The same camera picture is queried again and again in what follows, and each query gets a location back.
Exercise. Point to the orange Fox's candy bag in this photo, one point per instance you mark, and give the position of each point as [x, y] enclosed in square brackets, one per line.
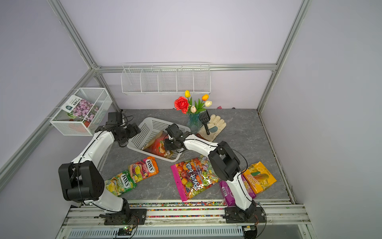
[143, 169]

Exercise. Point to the green Fox's candy bag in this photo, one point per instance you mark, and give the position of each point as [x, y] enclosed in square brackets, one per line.
[120, 183]

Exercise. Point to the white wire wall shelf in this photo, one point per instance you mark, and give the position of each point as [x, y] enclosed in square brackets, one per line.
[165, 78]

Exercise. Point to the white wire side basket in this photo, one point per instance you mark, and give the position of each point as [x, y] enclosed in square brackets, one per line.
[69, 127]

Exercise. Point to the gold red candy bag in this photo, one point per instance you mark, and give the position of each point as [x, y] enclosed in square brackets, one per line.
[156, 146]

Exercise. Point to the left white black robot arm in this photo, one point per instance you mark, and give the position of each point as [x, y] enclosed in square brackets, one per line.
[81, 181]

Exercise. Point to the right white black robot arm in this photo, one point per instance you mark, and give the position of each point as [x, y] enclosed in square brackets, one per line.
[223, 159]

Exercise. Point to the pink fruit ball candy bag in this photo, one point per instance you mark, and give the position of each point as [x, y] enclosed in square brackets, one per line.
[193, 177]

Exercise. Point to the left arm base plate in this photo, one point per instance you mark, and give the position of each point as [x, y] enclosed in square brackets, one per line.
[125, 216]

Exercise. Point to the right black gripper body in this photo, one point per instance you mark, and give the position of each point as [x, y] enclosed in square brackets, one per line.
[170, 142]

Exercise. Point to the artificial flower bouquet in vase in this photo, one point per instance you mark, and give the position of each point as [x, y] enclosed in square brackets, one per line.
[192, 108]

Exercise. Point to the aluminium front rail frame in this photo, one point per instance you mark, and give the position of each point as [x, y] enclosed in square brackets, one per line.
[196, 219]

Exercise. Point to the flower seed packet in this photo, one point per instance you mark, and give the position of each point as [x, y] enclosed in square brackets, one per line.
[78, 108]

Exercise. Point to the purple candy bag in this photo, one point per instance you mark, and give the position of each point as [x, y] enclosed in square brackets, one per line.
[228, 195]

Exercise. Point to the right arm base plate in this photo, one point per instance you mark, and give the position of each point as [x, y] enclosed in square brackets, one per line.
[234, 215]

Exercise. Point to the beige work glove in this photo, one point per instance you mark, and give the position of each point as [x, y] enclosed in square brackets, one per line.
[216, 125]

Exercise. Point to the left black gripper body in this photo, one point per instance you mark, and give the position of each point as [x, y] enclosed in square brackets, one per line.
[128, 132]

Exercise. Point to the white plastic perforated basket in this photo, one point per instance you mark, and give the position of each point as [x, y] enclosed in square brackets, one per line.
[151, 130]

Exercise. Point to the yellow orange candy bag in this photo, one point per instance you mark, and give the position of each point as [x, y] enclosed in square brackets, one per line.
[259, 177]

